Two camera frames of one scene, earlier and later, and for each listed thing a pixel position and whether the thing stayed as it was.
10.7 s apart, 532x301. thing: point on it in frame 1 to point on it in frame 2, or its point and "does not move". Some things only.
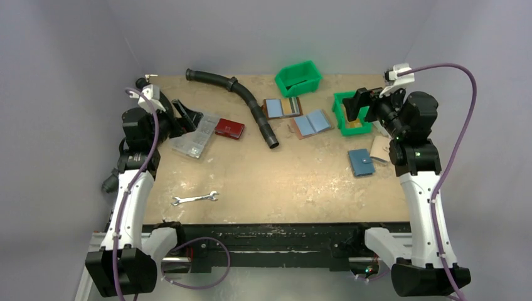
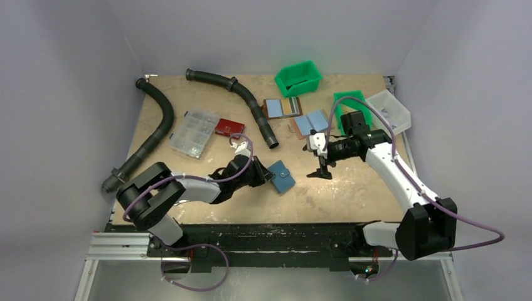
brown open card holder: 278,108 does not move
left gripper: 175,122 to 261,173
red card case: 228,128 does not move
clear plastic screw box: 194,143 does not move
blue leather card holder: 361,162 to 283,180
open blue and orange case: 313,123 does not move
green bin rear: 298,79 does not move
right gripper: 369,105 to 325,160
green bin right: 357,126 does not move
